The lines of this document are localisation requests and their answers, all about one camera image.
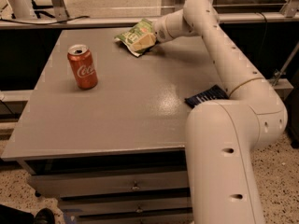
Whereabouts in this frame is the grey drawer cabinet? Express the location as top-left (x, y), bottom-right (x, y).
top-left (3, 29), bottom-right (219, 224)

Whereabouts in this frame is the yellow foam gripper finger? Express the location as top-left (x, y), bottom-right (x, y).
top-left (131, 33), bottom-right (156, 52)

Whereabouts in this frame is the white pipe top left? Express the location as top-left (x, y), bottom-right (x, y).
top-left (6, 0), bottom-right (36, 20)

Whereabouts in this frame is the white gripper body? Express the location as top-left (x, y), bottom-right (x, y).
top-left (153, 16), bottom-right (173, 43)

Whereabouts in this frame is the grey metal railing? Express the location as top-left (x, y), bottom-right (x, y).
top-left (0, 0), bottom-right (299, 31)

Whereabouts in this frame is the red Coca-Cola can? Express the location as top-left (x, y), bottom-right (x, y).
top-left (67, 44), bottom-right (98, 90)

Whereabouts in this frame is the blue rxbar blueberry wrapper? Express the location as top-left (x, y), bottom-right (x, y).
top-left (185, 85), bottom-right (228, 108)

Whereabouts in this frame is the black shoe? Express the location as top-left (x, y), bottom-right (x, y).
top-left (34, 208), bottom-right (55, 224)

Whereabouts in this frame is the black cable on railing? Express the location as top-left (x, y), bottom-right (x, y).
top-left (0, 15), bottom-right (91, 26)

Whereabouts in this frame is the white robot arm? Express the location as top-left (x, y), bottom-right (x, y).
top-left (154, 0), bottom-right (288, 224)

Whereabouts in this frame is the green jalapeno chip bag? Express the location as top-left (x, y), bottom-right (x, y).
top-left (114, 19), bottom-right (154, 57)

